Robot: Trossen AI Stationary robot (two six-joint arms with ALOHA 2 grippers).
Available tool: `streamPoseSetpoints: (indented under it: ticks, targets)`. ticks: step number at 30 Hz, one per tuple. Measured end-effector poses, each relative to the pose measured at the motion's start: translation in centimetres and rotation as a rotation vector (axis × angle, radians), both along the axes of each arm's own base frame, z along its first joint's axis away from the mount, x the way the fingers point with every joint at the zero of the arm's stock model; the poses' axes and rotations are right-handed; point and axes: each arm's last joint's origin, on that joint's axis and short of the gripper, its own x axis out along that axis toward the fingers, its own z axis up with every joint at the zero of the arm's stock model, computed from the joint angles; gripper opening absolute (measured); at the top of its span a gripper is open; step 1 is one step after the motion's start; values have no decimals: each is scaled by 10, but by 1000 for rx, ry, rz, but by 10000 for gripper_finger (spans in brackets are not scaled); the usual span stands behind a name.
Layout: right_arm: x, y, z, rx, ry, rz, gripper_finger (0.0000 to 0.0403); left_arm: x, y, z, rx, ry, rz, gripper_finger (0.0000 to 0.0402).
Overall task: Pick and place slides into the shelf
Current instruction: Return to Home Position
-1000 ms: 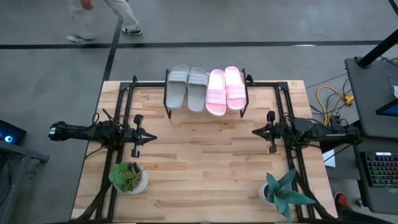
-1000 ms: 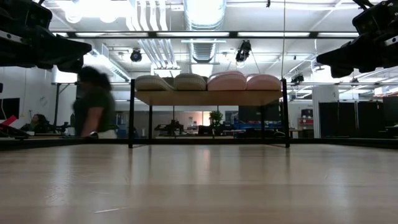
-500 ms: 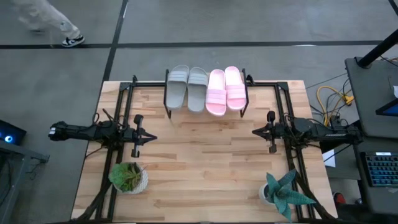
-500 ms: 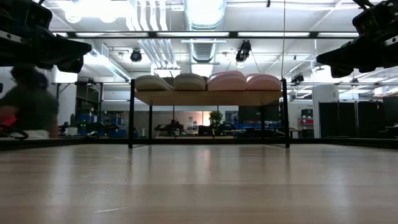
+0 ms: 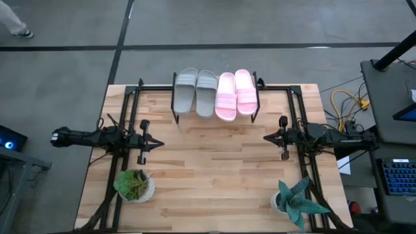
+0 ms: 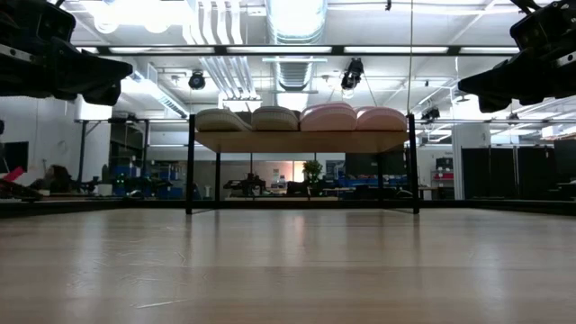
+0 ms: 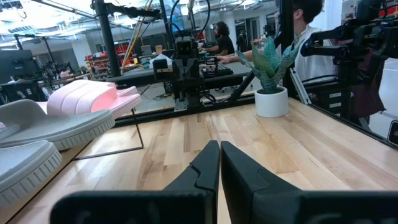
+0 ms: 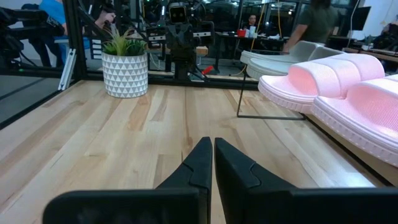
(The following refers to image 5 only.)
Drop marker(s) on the grey rubber slide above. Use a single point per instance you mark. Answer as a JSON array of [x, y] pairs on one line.
[[206, 97], [184, 94]]

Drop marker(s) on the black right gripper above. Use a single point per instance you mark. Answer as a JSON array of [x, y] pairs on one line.
[[285, 139]]

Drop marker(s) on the green succulent in white pot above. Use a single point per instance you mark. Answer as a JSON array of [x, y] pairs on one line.
[[133, 185]]

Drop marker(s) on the blue backlit keyboard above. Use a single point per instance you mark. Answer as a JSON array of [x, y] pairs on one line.
[[399, 177]]

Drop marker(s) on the black computer with blue light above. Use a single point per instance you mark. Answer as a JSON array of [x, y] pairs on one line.
[[11, 139]]

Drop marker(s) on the white paper sheet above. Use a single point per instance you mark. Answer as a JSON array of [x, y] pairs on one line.
[[345, 165]]

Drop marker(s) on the small red object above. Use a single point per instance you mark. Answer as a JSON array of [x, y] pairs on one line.
[[354, 207]]

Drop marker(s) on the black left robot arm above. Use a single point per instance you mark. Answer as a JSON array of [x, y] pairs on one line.
[[84, 138]]

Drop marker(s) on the grey metal stand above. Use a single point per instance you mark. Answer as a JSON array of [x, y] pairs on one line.
[[19, 159]]

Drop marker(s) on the person's shoe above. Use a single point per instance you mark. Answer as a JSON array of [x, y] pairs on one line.
[[24, 33]]

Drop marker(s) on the black slanted pole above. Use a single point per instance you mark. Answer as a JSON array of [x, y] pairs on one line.
[[395, 50]]

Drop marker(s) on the wooden shelf with black frame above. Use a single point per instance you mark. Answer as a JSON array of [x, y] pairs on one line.
[[174, 97]]

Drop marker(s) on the blue laptop screen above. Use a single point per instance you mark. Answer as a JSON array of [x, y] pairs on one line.
[[408, 114]]

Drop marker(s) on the person's leg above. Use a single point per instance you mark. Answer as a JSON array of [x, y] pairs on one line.
[[8, 14]]

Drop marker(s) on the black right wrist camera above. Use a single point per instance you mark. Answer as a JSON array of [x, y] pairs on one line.
[[283, 121]]

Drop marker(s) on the teal plant in white pot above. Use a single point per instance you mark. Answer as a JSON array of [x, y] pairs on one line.
[[294, 201]]

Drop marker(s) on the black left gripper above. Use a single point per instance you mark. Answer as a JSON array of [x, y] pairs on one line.
[[142, 146]]

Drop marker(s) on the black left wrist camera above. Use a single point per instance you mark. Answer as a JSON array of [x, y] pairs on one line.
[[145, 124]]

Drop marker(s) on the black aluminium rig frame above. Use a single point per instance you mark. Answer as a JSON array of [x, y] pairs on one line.
[[152, 88]]

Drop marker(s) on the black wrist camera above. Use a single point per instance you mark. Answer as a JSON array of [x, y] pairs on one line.
[[283, 121], [145, 124]]

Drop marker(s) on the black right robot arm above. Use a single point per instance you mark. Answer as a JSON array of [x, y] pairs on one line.
[[338, 138]]

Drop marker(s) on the grey keyboard desk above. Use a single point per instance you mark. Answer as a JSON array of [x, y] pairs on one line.
[[390, 208]]

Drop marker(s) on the pink rubber slide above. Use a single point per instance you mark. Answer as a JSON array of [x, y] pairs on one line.
[[246, 97], [226, 104]]

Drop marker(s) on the grey desk with pole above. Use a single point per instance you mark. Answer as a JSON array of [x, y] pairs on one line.
[[386, 104]]

